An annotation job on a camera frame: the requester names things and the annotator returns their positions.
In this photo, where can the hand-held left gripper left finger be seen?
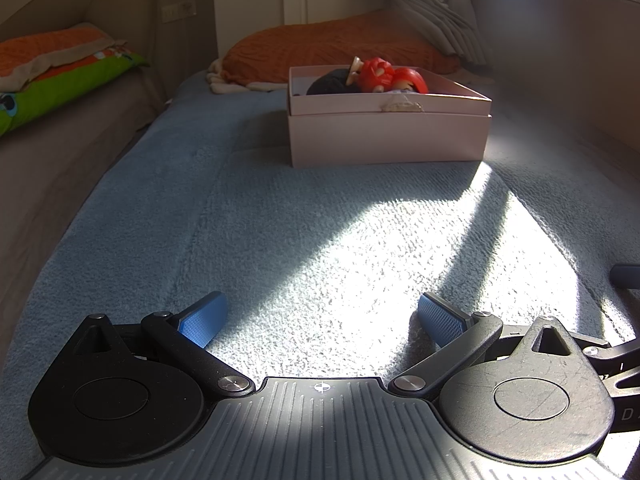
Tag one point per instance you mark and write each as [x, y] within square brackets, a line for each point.
[205, 317]

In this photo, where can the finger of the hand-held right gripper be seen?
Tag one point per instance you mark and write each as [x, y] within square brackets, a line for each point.
[625, 276]

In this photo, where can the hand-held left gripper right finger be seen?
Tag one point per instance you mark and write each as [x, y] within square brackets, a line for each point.
[442, 317]

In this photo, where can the pink cardboard box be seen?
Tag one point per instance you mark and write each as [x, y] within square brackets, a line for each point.
[385, 135]

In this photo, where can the dark grey plush toy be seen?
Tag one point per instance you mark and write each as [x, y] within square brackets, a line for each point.
[330, 85]

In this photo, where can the blue-grey blanket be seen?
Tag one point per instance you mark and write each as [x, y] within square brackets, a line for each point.
[300, 235]

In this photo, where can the brown seat cushion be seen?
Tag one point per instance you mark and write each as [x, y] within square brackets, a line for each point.
[50, 170]

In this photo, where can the beige cloth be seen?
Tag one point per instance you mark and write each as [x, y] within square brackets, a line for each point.
[225, 85]

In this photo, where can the beige padded side panel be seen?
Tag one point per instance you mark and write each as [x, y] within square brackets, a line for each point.
[560, 50]

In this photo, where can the green cartoon pillow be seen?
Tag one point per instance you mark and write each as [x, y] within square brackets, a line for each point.
[60, 90]

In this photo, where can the beige pleated curtain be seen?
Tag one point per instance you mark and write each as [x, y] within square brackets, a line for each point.
[440, 20]

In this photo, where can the orange pillow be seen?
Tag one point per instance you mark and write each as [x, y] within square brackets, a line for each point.
[325, 42]

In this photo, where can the orange towel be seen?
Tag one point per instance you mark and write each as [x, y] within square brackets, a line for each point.
[45, 45]

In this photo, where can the white cabinet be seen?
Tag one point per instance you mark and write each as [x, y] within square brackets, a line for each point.
[250, 0]

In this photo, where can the white wall socket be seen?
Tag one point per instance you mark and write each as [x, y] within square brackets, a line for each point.
[177, 11]

